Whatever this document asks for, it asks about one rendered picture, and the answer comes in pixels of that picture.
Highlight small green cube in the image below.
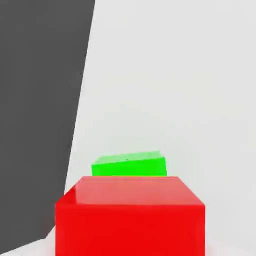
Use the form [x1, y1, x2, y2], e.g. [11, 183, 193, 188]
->
[91, 151, 168, 178]

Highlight small red cube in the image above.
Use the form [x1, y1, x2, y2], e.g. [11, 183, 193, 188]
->
[55, 176, 206, 256]

